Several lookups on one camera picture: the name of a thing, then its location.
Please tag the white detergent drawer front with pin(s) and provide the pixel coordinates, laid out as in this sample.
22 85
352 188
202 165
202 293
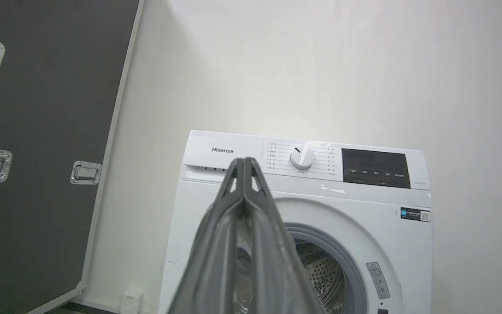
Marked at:
222 150

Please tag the black QR code sticker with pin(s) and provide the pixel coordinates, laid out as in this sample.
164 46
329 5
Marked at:
415 214

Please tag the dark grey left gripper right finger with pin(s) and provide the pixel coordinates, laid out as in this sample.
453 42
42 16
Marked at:
273 253

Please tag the grey rubber door gasket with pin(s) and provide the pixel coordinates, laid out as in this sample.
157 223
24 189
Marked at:
350 266

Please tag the white wall socket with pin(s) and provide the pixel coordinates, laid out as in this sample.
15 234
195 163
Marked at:
131 302

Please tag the white Hisense washing machine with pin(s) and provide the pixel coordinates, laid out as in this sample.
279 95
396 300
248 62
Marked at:
364 200

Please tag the white round program dial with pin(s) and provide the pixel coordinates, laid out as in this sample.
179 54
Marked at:
302 158

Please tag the round glass washer door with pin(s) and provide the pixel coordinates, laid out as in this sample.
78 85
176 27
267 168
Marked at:
243 272

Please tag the black washer display panel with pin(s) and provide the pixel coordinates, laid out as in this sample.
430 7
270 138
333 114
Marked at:
375 168

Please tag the grey warning label sticker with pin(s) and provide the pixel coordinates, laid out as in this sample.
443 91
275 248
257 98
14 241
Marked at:
378 280

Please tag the perforated steel washer drum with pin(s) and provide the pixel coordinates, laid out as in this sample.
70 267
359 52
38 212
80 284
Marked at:
323 279

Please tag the black flight case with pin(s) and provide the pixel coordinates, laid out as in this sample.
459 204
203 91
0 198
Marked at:
46 144

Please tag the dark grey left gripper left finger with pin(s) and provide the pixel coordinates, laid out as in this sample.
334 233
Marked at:
209 244

